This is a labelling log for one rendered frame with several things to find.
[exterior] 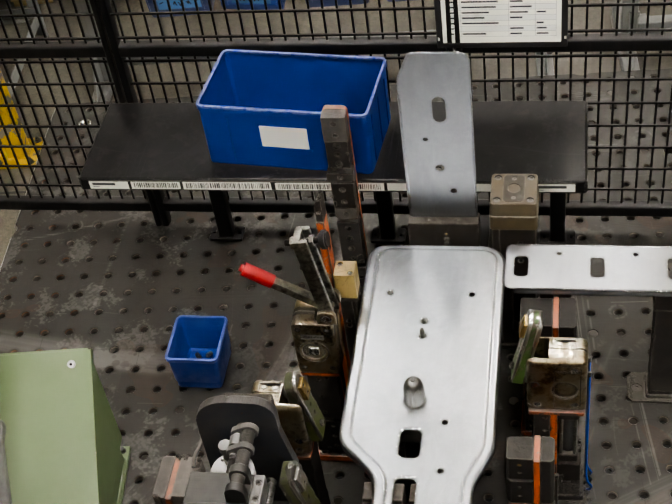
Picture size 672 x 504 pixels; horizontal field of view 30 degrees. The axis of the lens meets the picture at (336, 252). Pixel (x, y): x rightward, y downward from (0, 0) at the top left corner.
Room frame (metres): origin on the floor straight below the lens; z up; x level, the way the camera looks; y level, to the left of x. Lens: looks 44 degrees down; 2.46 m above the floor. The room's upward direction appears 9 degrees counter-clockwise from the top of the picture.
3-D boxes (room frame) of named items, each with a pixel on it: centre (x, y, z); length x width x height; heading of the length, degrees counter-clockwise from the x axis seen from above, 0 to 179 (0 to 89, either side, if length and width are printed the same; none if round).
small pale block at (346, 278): (1.39, -0.01, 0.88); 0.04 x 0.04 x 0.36; 76
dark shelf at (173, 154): (1.75, -0.02, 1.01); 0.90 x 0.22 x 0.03; 76
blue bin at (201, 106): (1.76, 0.03, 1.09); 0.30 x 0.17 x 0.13; 70
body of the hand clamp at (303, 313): (1.32, 0.05, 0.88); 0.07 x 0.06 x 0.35; 76
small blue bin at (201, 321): (1.55, 0.27, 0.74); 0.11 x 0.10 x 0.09; 166
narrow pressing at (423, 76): (1.53, -0.19, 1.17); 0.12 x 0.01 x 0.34; 76
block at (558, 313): (1.30, -0.31, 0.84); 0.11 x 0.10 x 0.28; 76
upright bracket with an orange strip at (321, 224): (1.42, 0.01, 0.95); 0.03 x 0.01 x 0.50; 166
